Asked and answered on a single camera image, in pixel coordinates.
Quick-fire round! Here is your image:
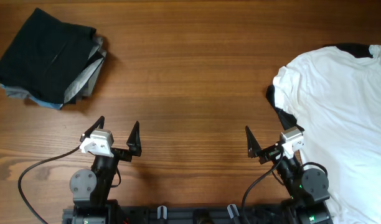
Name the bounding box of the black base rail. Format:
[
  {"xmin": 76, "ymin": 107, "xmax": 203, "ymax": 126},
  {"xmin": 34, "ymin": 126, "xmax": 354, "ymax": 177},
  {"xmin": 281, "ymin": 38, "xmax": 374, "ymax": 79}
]
[{"xmin": 62, "ymin": 204, "xmax": 311, "ymax": 224}]

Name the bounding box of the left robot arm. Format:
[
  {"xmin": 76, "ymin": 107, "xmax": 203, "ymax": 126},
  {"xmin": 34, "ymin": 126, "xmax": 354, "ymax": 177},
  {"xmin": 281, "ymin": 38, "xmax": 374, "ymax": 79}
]
[{"xmin": 66, "ymin": 116, "xmax": 142, "ymax": 224}]

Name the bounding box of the white t-shirt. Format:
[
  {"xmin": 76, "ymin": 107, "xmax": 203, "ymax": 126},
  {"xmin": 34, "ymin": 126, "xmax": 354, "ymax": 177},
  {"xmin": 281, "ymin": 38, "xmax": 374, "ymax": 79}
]
[{"xmin": 273, "ymin": 45, "xmax": 381, "ymax": 223}]

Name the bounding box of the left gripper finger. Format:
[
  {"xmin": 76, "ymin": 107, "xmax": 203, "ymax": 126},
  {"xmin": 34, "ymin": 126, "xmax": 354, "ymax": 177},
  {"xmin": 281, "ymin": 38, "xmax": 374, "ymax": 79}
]
[
  {"xmin": 126, "ymin": 121, "xmax": 142, "ymax": 157},
  {"xmin": 80, "ymin": 116, "xmax": 105, "ymax": 141}
]

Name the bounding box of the blue folded shirt in stack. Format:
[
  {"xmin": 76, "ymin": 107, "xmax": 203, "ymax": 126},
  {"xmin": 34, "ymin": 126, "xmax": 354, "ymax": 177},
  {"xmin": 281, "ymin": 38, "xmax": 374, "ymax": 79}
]
[{"xmin": 29, "ymin": 96, "xmax": 63, "ymax": 110}]

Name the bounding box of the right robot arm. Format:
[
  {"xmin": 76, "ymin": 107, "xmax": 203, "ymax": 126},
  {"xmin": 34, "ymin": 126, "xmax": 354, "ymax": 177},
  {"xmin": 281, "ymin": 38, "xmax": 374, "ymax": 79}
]
[{"xmin": 242, "ymin": 124, "xmax": 332, "ymax": 223}]

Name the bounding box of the black unfolded garment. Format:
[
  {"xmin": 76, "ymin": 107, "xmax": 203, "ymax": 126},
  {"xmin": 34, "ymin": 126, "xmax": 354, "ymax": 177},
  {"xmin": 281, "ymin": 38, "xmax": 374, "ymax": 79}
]
[{"xmin": 265, "ymin": 43, "xmax": 373, "ymax": 113}]

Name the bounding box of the black folded shirt on stack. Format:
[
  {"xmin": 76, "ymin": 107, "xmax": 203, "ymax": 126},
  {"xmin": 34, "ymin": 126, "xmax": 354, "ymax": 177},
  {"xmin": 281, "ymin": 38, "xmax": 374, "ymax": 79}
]
[{"xmin": 0, "ymin": 8, "xmax": 96, "ymax": 104}]

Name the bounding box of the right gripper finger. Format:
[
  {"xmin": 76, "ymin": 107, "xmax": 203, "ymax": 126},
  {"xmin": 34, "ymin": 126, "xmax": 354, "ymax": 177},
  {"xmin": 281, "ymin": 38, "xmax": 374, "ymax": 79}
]
[
  {"xmin": 276, "ymin": 109, "xmax": 304, "ymax": 133},
  {"xmin": 245, "ymin": 126, "xmax": 261, "ymax": 158}
]

